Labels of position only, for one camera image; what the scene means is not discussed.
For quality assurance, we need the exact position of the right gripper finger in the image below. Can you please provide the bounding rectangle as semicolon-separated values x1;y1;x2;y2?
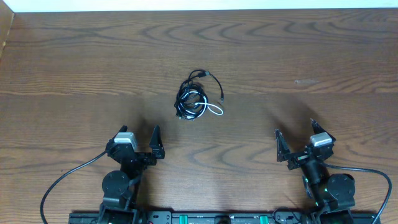
311;119;336;142
274;129;291;162

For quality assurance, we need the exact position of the white usb cable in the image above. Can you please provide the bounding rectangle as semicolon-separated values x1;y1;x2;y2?
182;90;224;119

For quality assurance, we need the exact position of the black usb cable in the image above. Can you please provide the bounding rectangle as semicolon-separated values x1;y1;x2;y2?
174;69;224;121

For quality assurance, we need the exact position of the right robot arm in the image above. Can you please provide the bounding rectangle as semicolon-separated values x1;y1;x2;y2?
274;120;355;223

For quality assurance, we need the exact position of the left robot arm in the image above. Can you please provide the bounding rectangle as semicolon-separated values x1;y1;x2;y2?
97;125;165;224

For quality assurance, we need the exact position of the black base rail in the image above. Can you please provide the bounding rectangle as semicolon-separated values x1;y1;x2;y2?
68;210;382;224

